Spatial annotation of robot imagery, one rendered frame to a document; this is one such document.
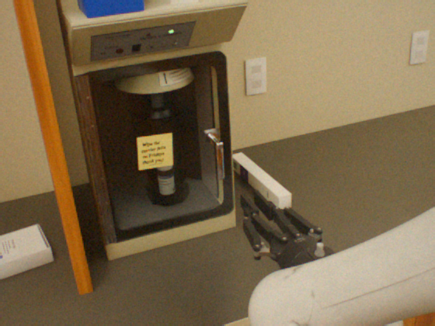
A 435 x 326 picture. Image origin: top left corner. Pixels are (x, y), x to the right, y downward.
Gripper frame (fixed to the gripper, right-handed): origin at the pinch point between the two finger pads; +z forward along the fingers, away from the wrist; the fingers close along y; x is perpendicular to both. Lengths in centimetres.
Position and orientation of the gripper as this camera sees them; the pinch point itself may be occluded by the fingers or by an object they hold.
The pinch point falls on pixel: (256, 206)
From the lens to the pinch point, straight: 102.2
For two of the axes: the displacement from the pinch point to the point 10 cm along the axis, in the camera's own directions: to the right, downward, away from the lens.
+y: -9.3, 2.0, -3.0
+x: 0.4, 8.9, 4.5
